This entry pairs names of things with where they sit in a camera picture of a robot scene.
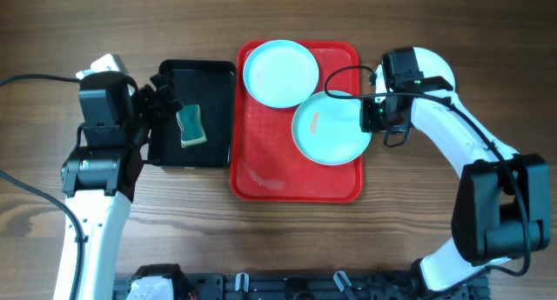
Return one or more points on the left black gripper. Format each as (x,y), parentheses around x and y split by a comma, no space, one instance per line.
(161,110)

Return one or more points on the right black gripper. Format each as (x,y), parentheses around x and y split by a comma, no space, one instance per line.
(367,123)

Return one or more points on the green yellow sponge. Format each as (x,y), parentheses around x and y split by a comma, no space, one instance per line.
(191,128)

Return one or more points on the light blue plate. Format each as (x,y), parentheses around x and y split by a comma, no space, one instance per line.
(326,128)
(280,74)

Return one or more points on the white plate with stain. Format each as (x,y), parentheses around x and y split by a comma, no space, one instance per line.
(435,65)

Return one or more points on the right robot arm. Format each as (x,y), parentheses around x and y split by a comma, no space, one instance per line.
(501,214)

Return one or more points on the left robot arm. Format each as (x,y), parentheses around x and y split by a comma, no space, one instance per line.
(99,177)

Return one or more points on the black rectangular water tray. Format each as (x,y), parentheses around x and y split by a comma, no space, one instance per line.
(211,85)

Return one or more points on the red plastic tray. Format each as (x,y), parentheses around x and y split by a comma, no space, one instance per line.
(266,165)

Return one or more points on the light blue plate top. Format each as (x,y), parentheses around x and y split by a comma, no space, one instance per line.
(280,74)

